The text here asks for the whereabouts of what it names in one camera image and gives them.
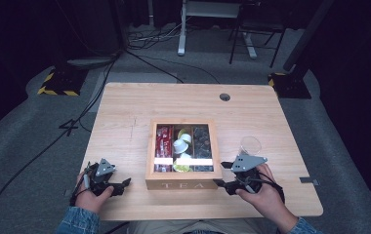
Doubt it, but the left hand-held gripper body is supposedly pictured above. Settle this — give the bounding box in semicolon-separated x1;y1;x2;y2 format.
85;158;121;197

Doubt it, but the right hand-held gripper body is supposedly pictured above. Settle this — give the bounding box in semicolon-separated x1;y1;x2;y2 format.
229;154;268;195

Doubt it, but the wooden tea box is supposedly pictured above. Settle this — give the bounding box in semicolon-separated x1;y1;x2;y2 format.
144;117;224;191

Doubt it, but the person's left hand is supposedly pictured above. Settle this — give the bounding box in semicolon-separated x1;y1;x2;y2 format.
74;172;115;215

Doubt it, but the person's right hand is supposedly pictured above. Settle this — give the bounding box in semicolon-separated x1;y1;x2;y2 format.
235;163;299;234

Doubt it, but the clear plastic cup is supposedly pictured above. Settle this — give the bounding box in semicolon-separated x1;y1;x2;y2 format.
238;135;263;158

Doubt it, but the large white capsule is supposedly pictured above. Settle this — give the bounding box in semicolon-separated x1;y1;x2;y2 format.
173;138;189;155

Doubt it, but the stack of red packets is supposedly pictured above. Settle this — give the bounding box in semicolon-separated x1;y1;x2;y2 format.
154;125;174;174

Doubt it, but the black yellow striped stand base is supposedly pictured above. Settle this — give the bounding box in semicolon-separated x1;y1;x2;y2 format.
268;71;312;99
37;65;89;98

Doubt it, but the grey flat stand foot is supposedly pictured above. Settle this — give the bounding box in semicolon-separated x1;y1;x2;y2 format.
65;56;120;68

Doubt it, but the white desk leg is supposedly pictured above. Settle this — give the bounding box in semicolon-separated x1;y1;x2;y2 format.
177;0;188;58
241;31;259;59

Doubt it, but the black metal chair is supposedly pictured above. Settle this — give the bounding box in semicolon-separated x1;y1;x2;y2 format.
227;0;288;69

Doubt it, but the dark slanted pole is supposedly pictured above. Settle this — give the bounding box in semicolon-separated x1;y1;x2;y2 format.
282;0;335;73

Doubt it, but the white desk beam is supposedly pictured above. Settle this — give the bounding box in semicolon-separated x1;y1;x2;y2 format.
183;0;242;20

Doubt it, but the left hand-held gripper cable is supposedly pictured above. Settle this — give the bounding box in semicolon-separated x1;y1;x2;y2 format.
69;161;92;208

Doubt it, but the hand-held gripper cable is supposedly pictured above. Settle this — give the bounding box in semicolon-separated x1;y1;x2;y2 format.
69;161;92;208
257;170;286;205

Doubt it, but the right hand-held gripper cable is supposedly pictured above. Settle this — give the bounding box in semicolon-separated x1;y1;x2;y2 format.
257;170;286;205

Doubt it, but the long black floor cable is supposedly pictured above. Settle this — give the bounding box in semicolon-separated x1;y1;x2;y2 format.
0;53;123;234

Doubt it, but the thin black floor cable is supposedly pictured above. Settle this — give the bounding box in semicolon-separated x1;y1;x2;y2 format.
139;54;221;85

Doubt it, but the bundle of floor cables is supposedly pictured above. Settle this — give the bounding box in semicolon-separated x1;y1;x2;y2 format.
127;18;183;51

